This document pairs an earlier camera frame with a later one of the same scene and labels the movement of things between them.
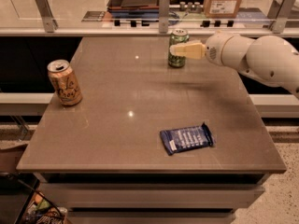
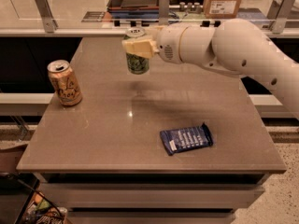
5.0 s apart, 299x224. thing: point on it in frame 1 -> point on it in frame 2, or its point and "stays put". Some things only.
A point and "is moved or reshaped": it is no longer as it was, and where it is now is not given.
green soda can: (177, 35) is moved or reshaped
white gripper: (213, 49) -> (169, 45)
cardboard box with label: (222, 1) stays put
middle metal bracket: (163, 11) stays put
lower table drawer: (152, 217) stays put
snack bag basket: (38, 209) stays put
